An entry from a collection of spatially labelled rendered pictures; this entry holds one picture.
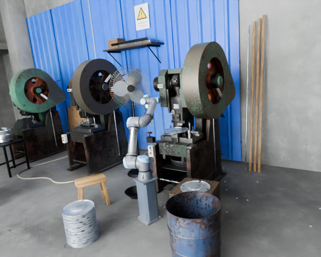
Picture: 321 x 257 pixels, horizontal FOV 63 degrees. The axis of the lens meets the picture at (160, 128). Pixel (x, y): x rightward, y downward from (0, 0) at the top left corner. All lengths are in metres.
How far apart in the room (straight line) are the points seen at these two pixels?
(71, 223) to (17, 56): 5.50
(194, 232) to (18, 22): 6.68
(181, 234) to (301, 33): 2.88
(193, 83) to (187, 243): 1.43
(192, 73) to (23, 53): 5.56
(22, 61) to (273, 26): 5.77
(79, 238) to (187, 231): 1.09
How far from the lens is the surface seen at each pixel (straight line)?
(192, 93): 2.59
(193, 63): 2.62
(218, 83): 2.86
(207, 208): 2.28
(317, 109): 3.89
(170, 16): 4.55
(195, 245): 2.02
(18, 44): 7.50
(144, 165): 2.55
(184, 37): 4.38
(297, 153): 4.05
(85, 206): 2.62
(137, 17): 4.92
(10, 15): 7.58
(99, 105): 3.92
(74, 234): 2.61
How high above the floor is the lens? 1.48
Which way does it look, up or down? 12 degrees down
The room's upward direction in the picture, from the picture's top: 5 degrees counter-clockwise
